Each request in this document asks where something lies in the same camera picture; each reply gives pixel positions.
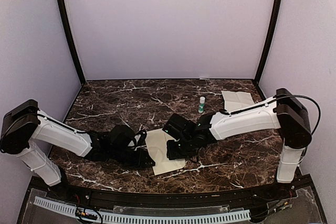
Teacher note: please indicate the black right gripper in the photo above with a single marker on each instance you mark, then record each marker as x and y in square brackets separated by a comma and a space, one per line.
[172, 153]

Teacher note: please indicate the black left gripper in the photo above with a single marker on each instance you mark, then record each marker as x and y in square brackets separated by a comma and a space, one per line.
[140, 160]

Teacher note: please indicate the beige paper envelope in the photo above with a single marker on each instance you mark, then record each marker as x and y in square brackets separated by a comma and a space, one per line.
[156, 141]

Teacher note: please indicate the white spare paper sheet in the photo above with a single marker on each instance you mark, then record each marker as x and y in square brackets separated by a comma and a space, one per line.
[236, 100]

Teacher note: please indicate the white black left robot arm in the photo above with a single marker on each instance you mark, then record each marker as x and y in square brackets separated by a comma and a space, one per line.
[25, 124]

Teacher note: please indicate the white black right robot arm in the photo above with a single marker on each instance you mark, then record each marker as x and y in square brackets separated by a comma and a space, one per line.
[282, 111]

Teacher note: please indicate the green white glue stick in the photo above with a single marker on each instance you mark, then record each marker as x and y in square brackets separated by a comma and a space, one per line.
[201, 104]

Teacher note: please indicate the white slotted cable duct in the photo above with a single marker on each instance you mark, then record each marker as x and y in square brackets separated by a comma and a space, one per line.
[144, 215]

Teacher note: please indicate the black front table rail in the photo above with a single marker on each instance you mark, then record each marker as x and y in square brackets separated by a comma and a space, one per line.
[253, 197]

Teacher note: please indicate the black right frame post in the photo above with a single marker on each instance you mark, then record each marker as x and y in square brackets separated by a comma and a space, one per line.
[268, 41]

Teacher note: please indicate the black frame post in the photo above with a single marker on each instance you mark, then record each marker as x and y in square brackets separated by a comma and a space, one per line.
[70, 41]
[268, 41]

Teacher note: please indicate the black left frame post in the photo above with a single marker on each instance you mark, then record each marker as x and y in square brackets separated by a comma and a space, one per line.
[70, 41]

